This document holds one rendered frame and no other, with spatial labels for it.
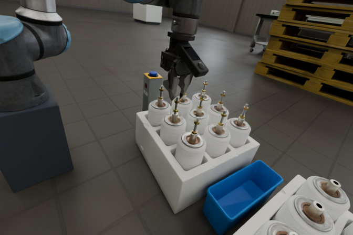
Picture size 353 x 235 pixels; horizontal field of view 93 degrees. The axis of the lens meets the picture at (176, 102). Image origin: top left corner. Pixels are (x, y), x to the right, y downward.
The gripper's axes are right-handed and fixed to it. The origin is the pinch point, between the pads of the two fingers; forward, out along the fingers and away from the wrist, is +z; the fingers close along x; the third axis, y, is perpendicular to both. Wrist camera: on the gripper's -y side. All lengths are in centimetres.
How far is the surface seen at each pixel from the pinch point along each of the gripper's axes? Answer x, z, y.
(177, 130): 1.4, 11.6, -3.8
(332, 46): -201, -14, -5
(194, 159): 3.6, 14.0, -15.2
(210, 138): -5.8, 11.2, -13.4
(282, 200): -10.6, 17.4, -38.5
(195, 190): 2.9, 26.5, -18.6
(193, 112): -10.8, 10.1, 0.5
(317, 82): -200, 23, -10
